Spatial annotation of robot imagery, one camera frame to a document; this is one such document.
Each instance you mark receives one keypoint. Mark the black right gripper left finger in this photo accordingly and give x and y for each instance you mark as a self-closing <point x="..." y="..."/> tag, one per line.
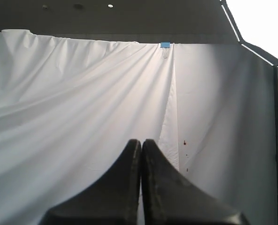
<point x="111" y="200"/>

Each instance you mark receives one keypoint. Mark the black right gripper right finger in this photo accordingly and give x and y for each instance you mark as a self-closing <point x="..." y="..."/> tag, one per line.
<point x="170" y="199"/>

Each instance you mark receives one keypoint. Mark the white backdrop cloth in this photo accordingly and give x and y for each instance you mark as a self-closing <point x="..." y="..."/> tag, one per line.
<point x="68" y="107"/>

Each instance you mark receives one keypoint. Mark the blue binder clip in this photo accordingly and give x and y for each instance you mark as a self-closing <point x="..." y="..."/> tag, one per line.
<point x="165" y="45"/>

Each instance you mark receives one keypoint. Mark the black frame pole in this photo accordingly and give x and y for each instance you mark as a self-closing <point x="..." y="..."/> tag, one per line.
<point x="275" y="73"/>

